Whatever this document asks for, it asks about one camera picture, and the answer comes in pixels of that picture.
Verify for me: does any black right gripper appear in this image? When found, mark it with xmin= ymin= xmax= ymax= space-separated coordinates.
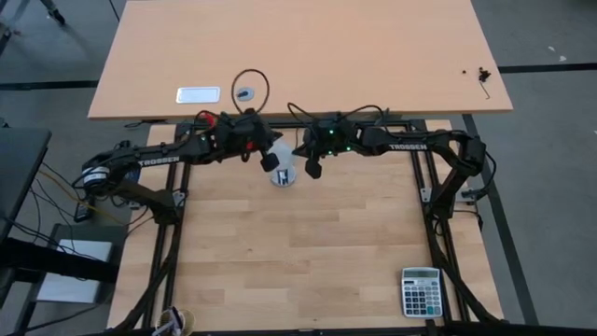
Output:
xmin=291 ymin=121 xmax=363 ymax=180

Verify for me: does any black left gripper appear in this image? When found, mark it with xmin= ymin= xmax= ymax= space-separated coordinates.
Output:
xmin=215 ymin=113 xmax=284 ymax=173

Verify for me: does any white mushroom-shaped lightbulb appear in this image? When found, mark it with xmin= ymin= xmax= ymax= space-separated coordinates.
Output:
xmin=269 ymin=138 xmax=298 ymax=175

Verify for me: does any chrome socket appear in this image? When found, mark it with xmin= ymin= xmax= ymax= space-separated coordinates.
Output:
xmin=271 ymin=166 xmax=299 ymax=189

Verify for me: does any silver rectangular plate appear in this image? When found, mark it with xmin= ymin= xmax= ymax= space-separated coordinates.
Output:
xmin=175 ymin=86 xmax=221 ymax=105

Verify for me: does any beige wooden desk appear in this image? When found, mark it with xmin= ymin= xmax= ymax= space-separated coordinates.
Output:
xmin=87 ymin=0 xmax=514 ymax=121

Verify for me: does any grey desktop calculator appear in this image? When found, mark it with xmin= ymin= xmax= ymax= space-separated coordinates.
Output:
xmin=401 ymin=266 xmax=444 ymax=319

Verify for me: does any black allen key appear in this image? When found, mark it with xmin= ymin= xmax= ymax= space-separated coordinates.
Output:
xmin=478 ymin=67 xmax=492 ymax=101

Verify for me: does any small round tan container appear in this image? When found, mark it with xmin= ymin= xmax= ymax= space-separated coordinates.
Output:
xmin=156 ymin=306 xmax=196 ymax=336

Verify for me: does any small black device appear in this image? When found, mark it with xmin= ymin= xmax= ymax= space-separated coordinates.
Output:
xmin=73 ymin=201 xmax=92 ymax=223

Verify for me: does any white flat box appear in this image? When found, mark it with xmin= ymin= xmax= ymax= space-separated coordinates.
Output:
xmin=36 ymin=239 xmax=114 ymax=304

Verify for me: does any black stand beam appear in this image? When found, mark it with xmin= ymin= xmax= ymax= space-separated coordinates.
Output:
xmin=0 ymin=237 xmax=120 ymax=284

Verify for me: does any dark grey flat panel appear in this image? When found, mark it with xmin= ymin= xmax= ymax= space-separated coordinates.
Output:
xmin=0 ymin=128 xmax=52 ymax=239

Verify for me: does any black tripod leg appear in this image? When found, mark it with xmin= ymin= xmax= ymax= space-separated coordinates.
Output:
xmin=39 ymin=0 xmax=66 ymax=25

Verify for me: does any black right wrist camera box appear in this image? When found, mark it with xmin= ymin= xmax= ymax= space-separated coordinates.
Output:
xmin=305 ymin=124 xmax=337 ymax=148

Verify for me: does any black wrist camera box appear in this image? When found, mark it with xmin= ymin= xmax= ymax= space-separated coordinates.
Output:
xmin=235 ymin=114 xmax=270 ymax=141
xmin=305 ymin=124 xmax=337 ymax=148

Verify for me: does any black aluminium rig frame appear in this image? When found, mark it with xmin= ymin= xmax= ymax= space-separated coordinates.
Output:
xmin=109 ymin=119 xmax=509 ymax=336

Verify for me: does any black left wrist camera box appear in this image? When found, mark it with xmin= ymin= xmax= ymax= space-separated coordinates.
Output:
xmin=235 ymin=114 xmax=270 ymax=141

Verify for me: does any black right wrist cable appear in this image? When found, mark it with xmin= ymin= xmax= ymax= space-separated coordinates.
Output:
xmin=287 ymin=102 xmax=388 ymax=128

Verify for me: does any brown looped cable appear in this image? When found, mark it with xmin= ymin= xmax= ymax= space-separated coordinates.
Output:
xmin=230 ymin=68 xmax=271 ymax=116

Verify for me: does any yellow floor cable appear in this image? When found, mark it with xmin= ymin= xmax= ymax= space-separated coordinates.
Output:
xmin=39 ymin=170 xmax=125 ymax=225

